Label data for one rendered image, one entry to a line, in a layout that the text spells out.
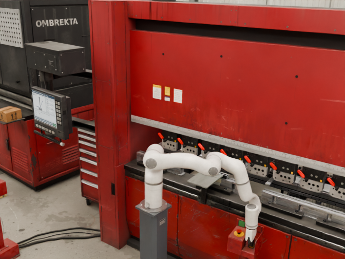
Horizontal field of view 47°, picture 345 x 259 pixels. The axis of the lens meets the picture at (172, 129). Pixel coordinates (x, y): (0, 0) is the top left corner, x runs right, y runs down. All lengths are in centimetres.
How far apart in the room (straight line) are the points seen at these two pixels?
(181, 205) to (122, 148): 73
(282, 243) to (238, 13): 166
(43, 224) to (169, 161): 232
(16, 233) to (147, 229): 202
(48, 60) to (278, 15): 173
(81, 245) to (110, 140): 117
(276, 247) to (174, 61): 160
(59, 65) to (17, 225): 208
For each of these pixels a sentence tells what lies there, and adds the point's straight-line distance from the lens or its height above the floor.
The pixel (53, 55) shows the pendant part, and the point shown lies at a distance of 317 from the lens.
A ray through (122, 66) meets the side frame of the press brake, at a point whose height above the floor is 178.
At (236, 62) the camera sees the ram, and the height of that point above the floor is 191.
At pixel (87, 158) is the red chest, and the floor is 64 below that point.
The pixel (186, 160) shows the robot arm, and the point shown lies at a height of 138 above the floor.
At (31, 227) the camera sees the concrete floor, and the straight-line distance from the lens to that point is 453.
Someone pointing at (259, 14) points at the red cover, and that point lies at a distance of 276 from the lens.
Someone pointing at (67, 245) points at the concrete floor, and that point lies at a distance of 417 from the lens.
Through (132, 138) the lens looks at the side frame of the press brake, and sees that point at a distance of 364.
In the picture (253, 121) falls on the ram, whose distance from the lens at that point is 291.
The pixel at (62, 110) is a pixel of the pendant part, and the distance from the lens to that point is 319.
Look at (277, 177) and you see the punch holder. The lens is 298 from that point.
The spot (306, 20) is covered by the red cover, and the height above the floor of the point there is 223.
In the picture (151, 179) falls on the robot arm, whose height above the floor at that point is 123.
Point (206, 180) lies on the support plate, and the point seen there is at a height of 100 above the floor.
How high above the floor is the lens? 242
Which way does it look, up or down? 20 degrees down
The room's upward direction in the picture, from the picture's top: 1 degrees clockwise
